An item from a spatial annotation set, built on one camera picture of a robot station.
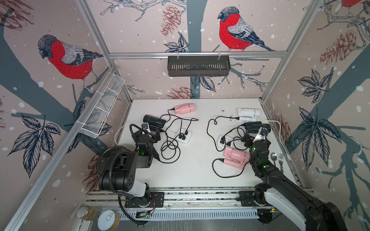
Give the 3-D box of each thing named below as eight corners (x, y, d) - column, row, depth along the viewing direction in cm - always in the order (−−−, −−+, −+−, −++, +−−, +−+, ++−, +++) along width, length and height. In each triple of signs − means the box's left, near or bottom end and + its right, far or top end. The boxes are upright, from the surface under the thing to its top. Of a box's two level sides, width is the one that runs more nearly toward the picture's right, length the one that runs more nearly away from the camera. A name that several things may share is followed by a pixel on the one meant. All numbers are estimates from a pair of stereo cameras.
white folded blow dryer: (239, 121, 106) (241, 117, 102) (236, 110, 113) (238, 106, 110) (260, 121, 106) (262, 117, 102) (255, 110, 113) (257, 106, 110)
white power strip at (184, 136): (177, 140, 98) (176, 136, 93) (184, 131, 103) (184, 126, 98) (187, 146, 95) (187, 142, 91) (193, 136, 100) (194, 132, 96)
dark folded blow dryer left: (143, 122, 107) (141, 119, 103) (147, 117, 110) (145, 113, 107) (163, 128, 103) (162, 125, 100) (166, 122, 106) (165, 119, 103)
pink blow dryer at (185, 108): (174, 115, 111) (174, 111, 108) (174, 108, 116) (173, 104, 112) (195, 112, 113) (195, 108, 109) (194, 106, 118) (194, 102, 114)
